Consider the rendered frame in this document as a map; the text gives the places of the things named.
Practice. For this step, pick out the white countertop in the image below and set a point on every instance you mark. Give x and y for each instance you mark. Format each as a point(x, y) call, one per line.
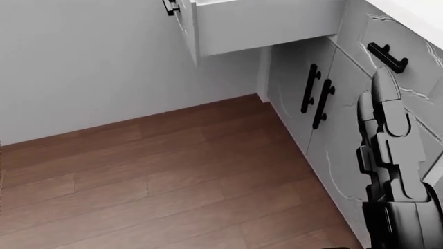
point(418, 18)

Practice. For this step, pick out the grey cabinet door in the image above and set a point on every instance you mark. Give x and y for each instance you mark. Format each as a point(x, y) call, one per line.
point(289, 77)
point(342, 85)

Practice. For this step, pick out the open grey drawer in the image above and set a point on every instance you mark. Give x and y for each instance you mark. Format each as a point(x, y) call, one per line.
point(263, 23)

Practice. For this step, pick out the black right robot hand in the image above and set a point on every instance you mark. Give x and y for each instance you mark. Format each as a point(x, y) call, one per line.
point(394, 145)

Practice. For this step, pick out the closed grey drawer front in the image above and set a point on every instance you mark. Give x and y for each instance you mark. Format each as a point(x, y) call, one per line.
point(418, 77)

